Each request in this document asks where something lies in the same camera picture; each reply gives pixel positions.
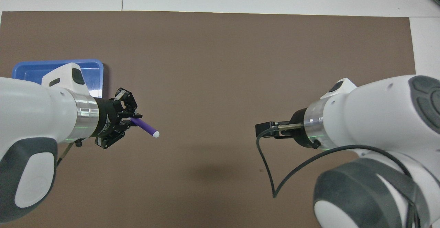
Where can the blue plastic tray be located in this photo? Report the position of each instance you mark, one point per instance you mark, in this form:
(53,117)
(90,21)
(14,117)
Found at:
(92,73)

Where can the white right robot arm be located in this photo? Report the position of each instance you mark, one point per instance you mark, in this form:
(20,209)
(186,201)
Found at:
(378,118)

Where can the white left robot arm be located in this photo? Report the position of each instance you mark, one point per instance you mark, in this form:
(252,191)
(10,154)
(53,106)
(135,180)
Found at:
(31,111)

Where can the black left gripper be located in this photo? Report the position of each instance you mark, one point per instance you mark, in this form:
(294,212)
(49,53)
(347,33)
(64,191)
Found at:
(106,118)

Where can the brown table mat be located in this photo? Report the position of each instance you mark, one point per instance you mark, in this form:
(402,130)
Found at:
(220,66)

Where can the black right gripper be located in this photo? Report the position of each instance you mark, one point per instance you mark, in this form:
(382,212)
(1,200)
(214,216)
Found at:
(298,135)

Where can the purple pen white cap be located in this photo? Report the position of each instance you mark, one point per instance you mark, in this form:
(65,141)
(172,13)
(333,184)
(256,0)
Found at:
(146,127)

